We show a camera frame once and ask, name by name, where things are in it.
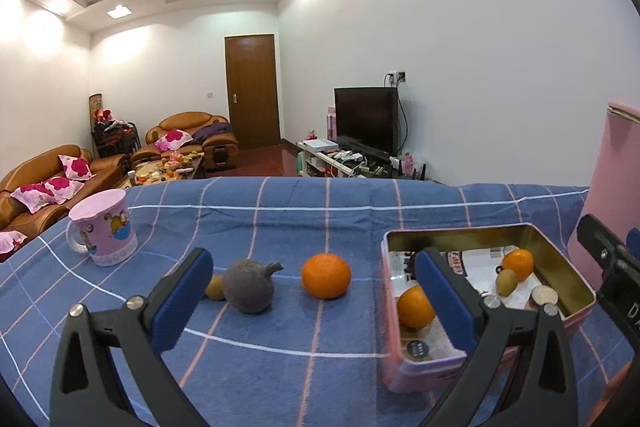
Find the round green-brown fruit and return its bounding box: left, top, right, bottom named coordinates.
left=495, top=267, right=518, bottom=297

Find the small orange mandarin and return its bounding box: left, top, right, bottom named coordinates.
left=397, top=285, right=436, bottom=329

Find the small orange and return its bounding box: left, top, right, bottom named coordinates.
left=501, top=248, right=535, bottom=282

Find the pink metal tin box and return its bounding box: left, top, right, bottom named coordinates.
left=380, top=223, right=596, bottom=393

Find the small green kiwi fruit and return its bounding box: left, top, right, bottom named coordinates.
left=205, top=274, right=226, bottom=301

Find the purple fig-shaped fruit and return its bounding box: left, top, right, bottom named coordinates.
left=222, top=259, right=283, bottom=314

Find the printed paper in tin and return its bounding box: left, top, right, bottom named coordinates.
left=386, top=244, right=542, bottom=360

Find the pink electric kettle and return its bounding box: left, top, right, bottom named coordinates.
left=566, top=100, right=640, bottom=287

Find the pink cartoon mug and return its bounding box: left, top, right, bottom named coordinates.
left=65, top=188, right=138, bottom=267

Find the blue plaid tablecloth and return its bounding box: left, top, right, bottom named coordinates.
left=1, top=178, right=586, bottom=426

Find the brown leather sofa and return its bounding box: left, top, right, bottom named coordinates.
left=1, top=144, right=129, bottom=241

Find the white tv stand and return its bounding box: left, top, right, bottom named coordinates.
left=296, top=140, right=401, bottom=179

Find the black flat television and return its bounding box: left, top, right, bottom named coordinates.
left=334, top=87, right=399, bottom=155

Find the cluttered coffee table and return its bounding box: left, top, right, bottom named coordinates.
left=117, top=153, right=204, bottom=188

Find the black side shelf rack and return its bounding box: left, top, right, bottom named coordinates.
left=92, top=120, right=141, bottom=158

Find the brown leather armchair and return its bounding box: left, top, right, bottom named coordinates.
left=131, top=112, right=240, bottom=172

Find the brown wooden door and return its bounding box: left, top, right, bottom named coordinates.
left=224, top=35, right=281, bottom=150

